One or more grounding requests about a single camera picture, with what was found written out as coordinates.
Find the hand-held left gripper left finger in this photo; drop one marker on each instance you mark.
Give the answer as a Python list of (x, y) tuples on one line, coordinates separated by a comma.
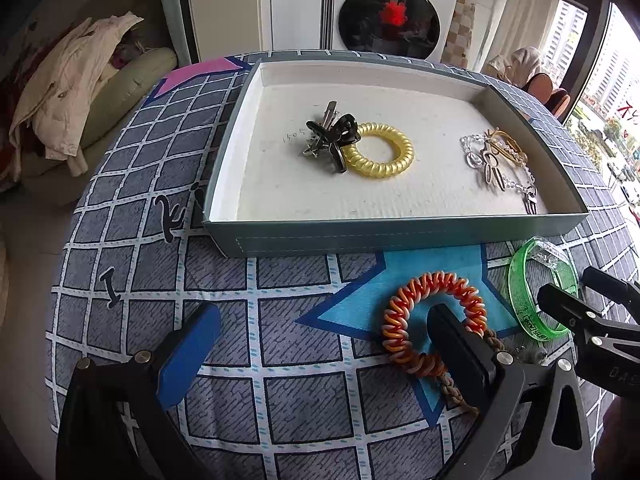
[(187, 355)]

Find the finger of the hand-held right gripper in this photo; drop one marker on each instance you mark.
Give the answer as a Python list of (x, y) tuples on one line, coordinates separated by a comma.
[(610, 285), (570, 310)]

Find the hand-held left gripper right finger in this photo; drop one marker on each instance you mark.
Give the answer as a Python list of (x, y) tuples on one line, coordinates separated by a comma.
[(452, 345)]

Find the green translucent wristband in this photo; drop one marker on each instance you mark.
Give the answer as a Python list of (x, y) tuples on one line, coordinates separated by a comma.
[(520, 305)]

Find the shallow grey-green cardboard box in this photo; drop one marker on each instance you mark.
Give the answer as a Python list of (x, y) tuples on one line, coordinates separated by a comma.
[(280, 180)]

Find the black claw hair clip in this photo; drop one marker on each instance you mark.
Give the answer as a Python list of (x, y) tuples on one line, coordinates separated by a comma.
[(342, 132)]

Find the silver metal hair clip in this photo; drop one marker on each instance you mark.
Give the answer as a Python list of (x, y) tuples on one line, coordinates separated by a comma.
[(327, 112)]

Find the person's right forearm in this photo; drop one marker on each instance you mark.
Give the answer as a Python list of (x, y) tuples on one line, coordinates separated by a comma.
[(620, 440)]

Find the red window decal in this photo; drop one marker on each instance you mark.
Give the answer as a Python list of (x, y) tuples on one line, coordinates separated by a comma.
[(629, 115)]

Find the beige garment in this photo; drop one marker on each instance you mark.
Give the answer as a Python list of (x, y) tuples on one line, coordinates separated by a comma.
[(520, 62)]

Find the light green armchair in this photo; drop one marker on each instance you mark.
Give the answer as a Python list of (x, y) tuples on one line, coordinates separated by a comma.
[(145, 80)]

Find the cream jacket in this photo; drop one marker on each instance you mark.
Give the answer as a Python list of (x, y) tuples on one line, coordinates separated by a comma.
[(60, 90)]

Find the checkered beige cloth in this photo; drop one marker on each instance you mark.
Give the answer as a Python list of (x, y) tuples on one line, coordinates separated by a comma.
[(459, 30)]

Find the white washing machine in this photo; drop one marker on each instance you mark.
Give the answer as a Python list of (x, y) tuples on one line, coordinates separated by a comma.
[(390, 5)]

